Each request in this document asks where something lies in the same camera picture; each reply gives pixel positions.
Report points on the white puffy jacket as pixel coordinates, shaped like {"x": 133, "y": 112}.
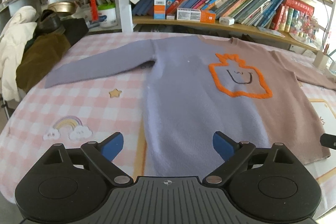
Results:
{"x": 14, "y": 37}

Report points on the purple and brown sweater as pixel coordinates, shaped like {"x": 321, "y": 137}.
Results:
{"x": 198, "y": 86}

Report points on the row of colourful books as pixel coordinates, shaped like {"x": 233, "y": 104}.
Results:
{"x": 279, "y": 15}

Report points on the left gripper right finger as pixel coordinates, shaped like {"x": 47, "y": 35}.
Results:
{"x": 235, "y": 156}

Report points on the gold metal bowl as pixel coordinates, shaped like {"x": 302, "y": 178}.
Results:
{"x": 63, "y": 7}

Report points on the brown corduroy garment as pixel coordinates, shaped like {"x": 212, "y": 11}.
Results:
{"x": 39, "y": 59}

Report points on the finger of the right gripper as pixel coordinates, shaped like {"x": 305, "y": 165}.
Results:
{"x": 328, "y": 140}

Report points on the orange white small box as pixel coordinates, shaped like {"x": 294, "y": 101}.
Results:
{"x": 196, "y": 15}

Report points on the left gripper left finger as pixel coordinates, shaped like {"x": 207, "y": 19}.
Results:
{"x": 101, "y": 155}

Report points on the white charger box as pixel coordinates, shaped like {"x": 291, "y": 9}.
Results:
{"x": 226, "y": 21}

